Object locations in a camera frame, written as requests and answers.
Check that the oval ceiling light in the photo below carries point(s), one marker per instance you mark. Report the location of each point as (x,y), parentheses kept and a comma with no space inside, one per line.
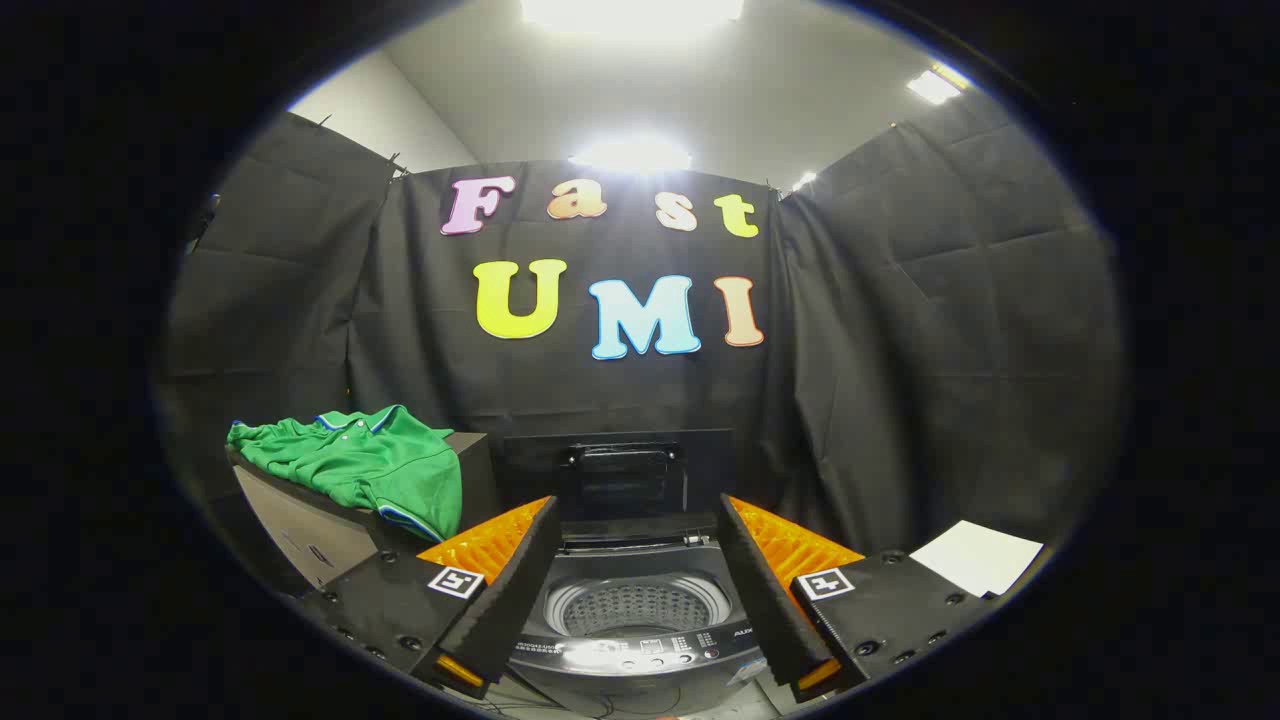
(632,155)

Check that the rectangular ceiling light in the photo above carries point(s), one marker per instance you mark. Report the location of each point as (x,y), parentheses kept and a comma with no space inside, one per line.
(935,86)

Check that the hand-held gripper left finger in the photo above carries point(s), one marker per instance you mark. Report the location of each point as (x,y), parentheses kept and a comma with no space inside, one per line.
(520,580)

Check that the large ceiling light panel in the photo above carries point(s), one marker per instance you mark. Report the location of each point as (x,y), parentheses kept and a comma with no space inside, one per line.
(630,10)

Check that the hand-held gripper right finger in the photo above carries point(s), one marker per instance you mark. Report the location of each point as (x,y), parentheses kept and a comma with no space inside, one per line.
(760,590)

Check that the grey box stand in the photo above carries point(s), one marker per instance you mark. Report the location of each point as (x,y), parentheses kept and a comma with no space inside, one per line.
(300,530)

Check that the white paper sheet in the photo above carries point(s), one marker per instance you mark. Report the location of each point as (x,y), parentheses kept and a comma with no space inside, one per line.
(975,558)

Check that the green polo shirt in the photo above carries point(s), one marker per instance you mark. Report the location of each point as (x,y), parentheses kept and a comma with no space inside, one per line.
(370,460)

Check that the black backdrop cloth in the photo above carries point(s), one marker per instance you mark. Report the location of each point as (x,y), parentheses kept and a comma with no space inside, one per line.
(900,350)

